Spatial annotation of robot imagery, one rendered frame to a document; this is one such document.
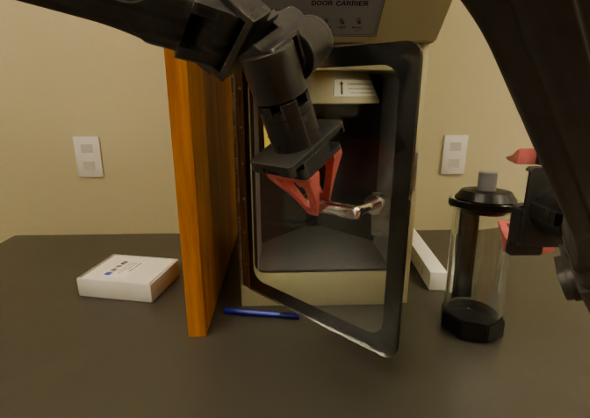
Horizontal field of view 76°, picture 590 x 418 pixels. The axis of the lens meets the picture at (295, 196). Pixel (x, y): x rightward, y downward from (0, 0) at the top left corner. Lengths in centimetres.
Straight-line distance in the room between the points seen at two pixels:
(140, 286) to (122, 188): 46
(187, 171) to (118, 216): 67
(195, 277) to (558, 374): 56
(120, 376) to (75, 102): 78
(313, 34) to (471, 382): 51
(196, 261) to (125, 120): 62
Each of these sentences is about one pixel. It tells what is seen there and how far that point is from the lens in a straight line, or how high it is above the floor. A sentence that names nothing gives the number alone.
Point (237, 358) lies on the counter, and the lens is 64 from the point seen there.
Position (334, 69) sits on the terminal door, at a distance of 50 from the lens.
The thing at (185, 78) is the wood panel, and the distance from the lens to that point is 57.
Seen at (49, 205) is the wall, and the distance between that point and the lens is 131.
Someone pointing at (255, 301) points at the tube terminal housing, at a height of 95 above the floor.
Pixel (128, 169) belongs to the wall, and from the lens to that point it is 118.
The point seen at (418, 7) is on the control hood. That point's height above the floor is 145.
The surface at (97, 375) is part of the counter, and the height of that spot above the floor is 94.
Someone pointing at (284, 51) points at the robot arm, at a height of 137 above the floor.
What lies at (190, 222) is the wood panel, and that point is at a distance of 61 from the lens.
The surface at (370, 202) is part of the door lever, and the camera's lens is 47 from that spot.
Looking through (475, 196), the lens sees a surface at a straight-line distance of 65.
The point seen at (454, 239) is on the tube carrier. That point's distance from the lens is 68.
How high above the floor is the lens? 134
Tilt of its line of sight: 15 degrees down
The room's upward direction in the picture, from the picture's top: straight up
